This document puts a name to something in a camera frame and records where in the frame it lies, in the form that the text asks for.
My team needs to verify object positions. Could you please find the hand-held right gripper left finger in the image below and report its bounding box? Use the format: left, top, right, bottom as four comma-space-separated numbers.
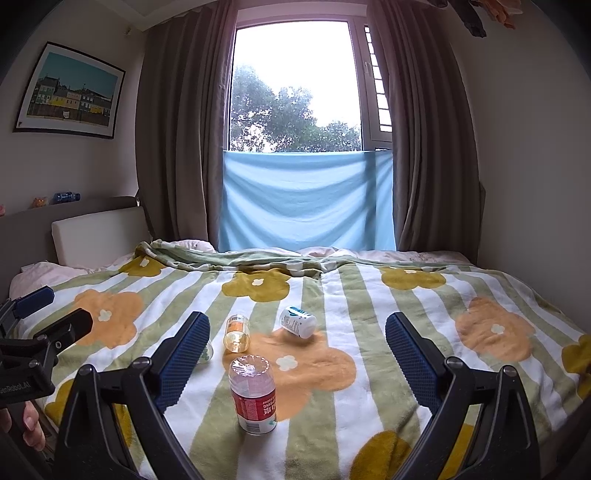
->
54, 311, 211, 480

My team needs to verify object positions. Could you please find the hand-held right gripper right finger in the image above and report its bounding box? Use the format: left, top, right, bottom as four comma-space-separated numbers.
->
385, 311, 541, 480

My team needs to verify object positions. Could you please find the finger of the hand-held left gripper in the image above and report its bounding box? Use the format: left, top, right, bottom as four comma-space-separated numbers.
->
31, 308, 94, 366
13, 285, 56, 320

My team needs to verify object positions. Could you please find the clear red label plastic cup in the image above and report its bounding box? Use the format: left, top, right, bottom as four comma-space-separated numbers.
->
228, 354, 278, 435

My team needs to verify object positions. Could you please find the person's left hand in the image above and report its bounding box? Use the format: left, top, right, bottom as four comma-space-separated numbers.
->
0, 401, 47, 452

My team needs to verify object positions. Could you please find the pale pink pillow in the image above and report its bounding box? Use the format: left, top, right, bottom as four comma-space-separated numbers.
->
9, 261, 88, 301

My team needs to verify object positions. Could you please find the small amber liquid bottle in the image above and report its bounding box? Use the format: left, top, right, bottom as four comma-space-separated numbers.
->
223, 314, 251, 354

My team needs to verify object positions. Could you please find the brown bed headboard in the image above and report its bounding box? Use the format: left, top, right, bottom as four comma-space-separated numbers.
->
0, 196, 153, 296

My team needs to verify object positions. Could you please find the floral striped blanket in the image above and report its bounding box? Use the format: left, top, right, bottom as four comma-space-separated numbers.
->
18, 239, 591, 480

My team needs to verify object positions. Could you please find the white headboard cushion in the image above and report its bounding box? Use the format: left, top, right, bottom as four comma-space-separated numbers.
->
51, 206, 153, 268

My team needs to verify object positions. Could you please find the white blue label bottle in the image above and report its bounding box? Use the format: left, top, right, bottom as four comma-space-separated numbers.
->
279, 305, 318, 341

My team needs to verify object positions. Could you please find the light blue cloth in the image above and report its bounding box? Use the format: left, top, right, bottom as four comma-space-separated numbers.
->
218, 150, 398, 252

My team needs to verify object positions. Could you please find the framed houses picture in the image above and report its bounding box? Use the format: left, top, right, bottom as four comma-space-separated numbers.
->
12, 41, 127, 140

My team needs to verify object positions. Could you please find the brown curtain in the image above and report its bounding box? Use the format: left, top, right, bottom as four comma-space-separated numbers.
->
367, 0, 485, 252
135, 0, 238, 252

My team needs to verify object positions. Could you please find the dark hanging cloth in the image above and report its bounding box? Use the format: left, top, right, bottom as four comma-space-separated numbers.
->
450, 0, 488, 38

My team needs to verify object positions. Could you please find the orange hanging decoration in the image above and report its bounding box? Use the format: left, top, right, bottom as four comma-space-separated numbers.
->
480, 0, 518, 31

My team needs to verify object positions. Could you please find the white window frame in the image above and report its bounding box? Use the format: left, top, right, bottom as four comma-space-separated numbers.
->
228, 18, 394, 154

